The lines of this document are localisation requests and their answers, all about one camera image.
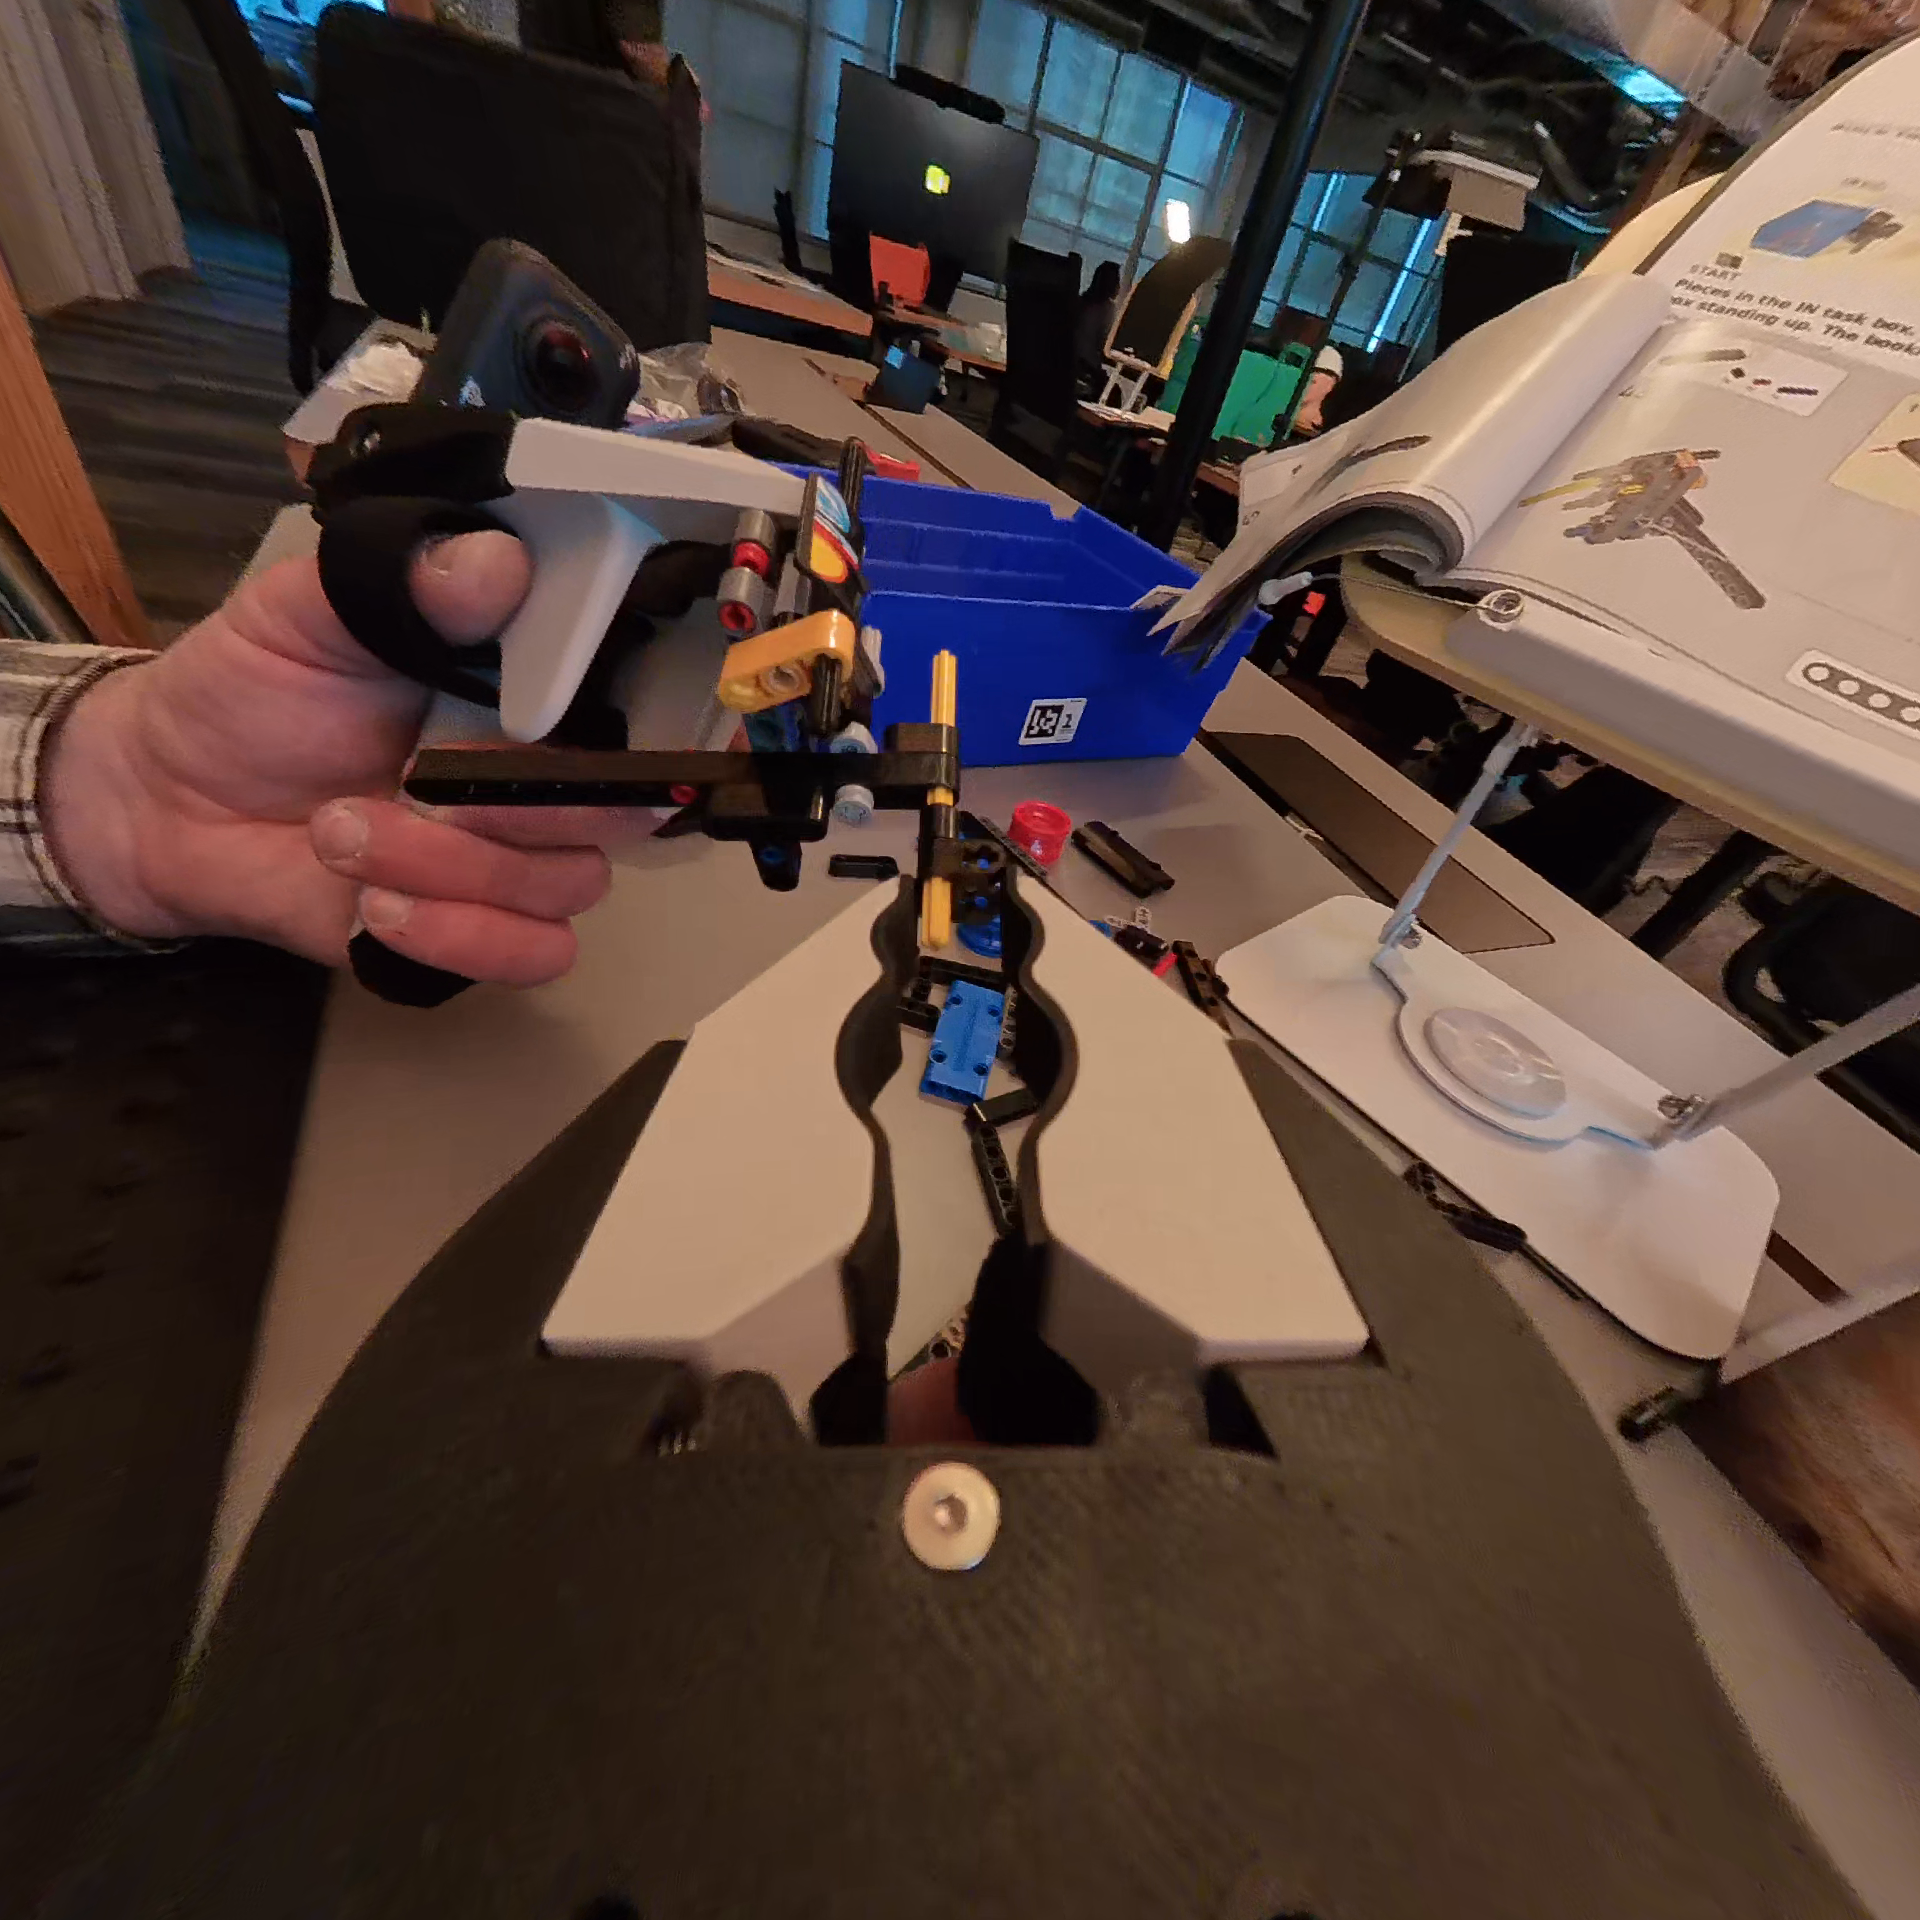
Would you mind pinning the crumpled clear plastic bag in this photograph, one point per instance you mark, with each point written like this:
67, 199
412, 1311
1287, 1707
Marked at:
360, 390

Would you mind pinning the black small toy beam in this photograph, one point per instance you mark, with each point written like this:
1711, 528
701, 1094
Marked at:
863, 866

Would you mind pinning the black curved toy panel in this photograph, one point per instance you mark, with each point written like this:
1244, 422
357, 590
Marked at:
1124, 858

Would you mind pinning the red toy wheel hub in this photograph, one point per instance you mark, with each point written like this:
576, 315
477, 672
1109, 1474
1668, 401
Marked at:
1039, 830

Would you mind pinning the blue toy wheel hub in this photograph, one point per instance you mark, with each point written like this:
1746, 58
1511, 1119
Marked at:
983, 937

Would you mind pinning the person's left hand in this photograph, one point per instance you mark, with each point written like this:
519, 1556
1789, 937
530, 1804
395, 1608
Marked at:
224, 751

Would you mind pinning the black angled toy beam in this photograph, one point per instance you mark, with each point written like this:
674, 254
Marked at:
1471, 1215

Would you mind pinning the toy brick assembly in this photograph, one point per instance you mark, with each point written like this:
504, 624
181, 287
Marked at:
780, 780

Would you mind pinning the blue storage bin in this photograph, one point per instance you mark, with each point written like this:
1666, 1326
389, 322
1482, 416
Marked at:
1050, 630

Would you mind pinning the blue flat toy panel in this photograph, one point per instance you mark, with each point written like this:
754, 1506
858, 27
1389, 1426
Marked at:
960, 1042

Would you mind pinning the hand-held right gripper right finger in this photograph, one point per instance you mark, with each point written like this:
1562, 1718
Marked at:
1200, 1201

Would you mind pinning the black long toy pin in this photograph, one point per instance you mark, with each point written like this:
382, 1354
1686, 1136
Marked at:
1662, 1412

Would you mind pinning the person's left forearm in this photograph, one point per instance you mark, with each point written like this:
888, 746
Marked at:
60, 795

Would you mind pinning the black office chair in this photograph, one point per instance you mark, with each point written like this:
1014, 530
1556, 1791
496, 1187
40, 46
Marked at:
511, 166

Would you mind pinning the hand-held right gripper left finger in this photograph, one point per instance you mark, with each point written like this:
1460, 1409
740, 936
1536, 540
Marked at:
706, 1201

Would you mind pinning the black computer monitor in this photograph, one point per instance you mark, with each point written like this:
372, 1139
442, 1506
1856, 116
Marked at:
901, 135

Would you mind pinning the white book stand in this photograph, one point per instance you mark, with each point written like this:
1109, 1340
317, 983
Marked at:
1575, 1201

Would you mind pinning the instruction booklet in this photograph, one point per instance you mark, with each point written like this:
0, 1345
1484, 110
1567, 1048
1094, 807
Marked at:
1652, 450

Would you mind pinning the grey desk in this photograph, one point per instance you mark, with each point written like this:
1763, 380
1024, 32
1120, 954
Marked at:
452, 1126

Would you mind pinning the black pole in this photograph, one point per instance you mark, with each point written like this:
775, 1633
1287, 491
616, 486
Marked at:
1259, 270

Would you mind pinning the black dotted floor mat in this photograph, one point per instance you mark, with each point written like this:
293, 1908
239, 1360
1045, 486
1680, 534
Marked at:
119, 1348

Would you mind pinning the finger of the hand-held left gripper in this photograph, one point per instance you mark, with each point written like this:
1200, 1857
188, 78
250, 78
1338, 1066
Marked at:
646, 473

